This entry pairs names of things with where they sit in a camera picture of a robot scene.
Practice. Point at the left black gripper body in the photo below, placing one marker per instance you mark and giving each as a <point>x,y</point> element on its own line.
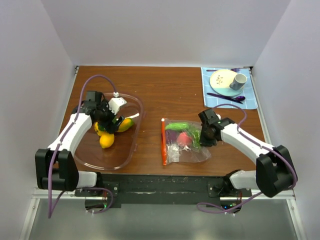
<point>105,114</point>

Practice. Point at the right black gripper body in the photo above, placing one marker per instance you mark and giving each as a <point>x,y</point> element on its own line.
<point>206,139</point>

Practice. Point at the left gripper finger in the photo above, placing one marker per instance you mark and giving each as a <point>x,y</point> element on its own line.
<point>106,126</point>
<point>116,122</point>

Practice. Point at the orange fake fruit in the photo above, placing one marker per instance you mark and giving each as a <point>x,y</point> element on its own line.
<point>126,124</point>

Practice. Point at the yellow fake lemon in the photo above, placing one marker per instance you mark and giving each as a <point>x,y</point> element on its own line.
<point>106,140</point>

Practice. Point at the clear zip top bag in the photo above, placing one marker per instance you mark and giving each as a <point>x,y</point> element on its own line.
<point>173,153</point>

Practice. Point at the purple fake onion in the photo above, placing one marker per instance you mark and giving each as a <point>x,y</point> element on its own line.
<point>171,136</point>

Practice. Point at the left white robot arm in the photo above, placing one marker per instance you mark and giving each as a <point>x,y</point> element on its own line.
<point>55,165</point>

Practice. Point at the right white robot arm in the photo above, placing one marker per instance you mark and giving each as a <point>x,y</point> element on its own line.
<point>274,169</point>

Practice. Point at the pink fake peach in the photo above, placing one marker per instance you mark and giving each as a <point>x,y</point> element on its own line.
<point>184,140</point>

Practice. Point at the clear plastic bowl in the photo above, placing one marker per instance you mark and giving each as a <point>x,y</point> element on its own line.
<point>100,152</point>

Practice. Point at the purple spoon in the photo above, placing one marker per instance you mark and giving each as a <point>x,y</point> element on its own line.
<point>238,99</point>

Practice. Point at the cream floral plate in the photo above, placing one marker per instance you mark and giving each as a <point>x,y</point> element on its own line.
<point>220,82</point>

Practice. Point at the blue checkered cloth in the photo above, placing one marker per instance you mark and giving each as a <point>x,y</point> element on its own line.
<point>250,103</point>

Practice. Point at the grey white mug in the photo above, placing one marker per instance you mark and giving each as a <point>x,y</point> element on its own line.
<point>238,82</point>

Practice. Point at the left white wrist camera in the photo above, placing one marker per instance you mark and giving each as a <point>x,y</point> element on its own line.
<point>115,104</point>

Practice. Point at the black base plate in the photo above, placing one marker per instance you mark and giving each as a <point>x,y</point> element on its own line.
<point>120,189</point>

